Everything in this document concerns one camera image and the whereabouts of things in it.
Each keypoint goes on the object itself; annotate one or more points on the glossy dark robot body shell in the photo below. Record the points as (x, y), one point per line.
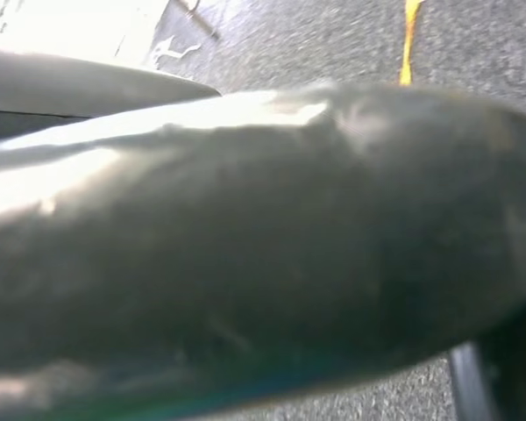
(245, 244)

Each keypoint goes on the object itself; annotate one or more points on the yellow floor tape square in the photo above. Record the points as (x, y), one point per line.
(406, 58)

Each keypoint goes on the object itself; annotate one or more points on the white desk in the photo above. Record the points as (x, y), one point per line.
(48, 23)

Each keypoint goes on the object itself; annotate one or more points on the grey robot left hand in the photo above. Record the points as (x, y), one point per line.
(70, 87)

